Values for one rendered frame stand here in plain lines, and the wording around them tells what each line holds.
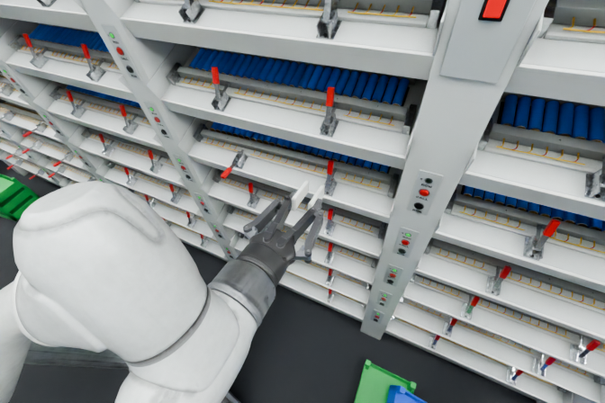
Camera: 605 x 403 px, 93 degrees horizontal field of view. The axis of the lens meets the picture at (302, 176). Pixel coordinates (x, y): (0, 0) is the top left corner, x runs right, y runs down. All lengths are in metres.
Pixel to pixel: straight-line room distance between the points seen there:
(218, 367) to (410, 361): 1.24
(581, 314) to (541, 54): 0.66
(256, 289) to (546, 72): 0.45
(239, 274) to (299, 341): 1.13
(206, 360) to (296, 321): 1.20
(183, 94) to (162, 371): 0.61
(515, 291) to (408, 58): 0.65
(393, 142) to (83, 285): 0.49
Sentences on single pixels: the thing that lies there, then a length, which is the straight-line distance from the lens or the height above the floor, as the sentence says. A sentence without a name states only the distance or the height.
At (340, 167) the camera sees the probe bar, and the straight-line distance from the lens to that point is 0.72.
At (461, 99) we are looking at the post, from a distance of 0.47.
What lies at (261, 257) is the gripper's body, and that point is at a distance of 0.44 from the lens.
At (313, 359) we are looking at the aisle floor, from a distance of 1.51.
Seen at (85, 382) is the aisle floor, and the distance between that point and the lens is 1.84.
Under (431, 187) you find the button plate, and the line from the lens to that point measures 0.59.
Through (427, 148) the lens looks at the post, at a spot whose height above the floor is 1.15.
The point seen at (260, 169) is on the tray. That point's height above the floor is 0.93.
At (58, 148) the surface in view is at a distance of 2.00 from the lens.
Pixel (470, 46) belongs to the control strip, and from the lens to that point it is 0.44.
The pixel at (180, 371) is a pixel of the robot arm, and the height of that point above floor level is 1.16.
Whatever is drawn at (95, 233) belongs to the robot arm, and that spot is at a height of 1.30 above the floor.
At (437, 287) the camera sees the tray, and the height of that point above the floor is 0.57.
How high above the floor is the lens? 1.49
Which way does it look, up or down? 47 degrees down
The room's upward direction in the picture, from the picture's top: 6 degrees counter-clockwise
